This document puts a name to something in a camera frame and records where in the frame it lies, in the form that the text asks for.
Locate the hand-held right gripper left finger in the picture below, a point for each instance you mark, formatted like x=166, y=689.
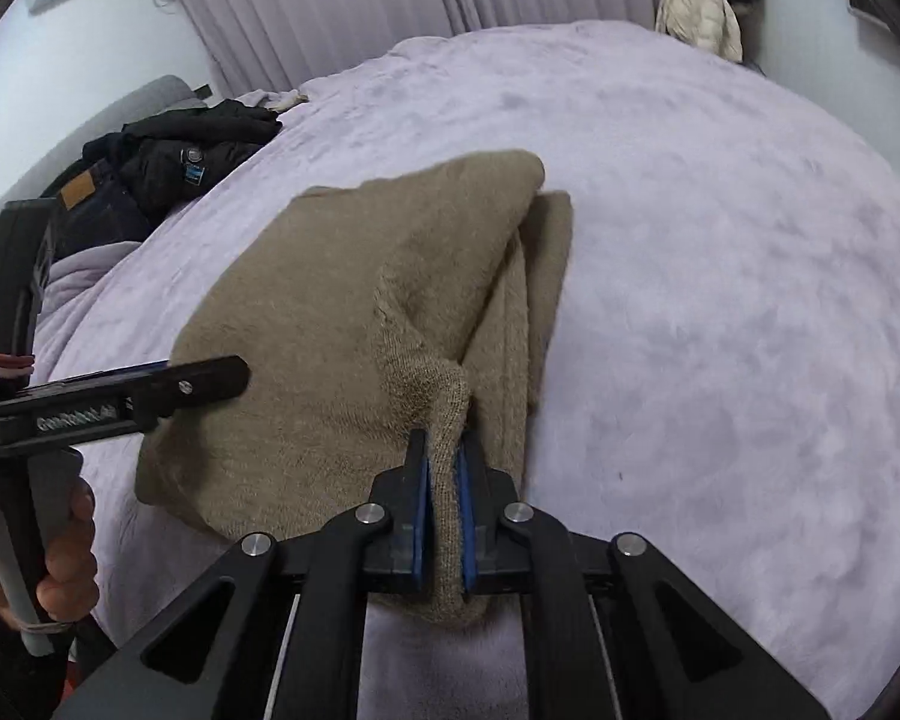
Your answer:
x=418, y=517

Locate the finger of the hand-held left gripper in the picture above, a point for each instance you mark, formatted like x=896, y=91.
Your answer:
x=210, y=382

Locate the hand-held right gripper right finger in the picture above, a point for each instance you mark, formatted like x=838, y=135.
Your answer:
x=466, y=525

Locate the olive brown knit sweater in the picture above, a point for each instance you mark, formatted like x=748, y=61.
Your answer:
x=330, y=315

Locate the person's left hand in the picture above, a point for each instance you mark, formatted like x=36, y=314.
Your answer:
x=71, y=555

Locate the dark blue jeans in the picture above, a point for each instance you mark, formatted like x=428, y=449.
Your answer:
x=97, y=217

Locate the black jacket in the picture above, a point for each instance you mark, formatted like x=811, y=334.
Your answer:
x=217, y=142

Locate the grey upholstered headboard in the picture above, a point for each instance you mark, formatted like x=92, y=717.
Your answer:
x=150, y=97

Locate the small white cloth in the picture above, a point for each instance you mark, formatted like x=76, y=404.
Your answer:
x=277, y=99

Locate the lavender fleece blanket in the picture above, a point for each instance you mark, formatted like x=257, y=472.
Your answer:
x=720, y=277

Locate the grey pleated curtains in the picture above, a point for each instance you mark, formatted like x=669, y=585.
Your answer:
x=307, y=7

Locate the cream puffer jacket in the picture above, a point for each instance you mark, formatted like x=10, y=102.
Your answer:
x=697, y=7

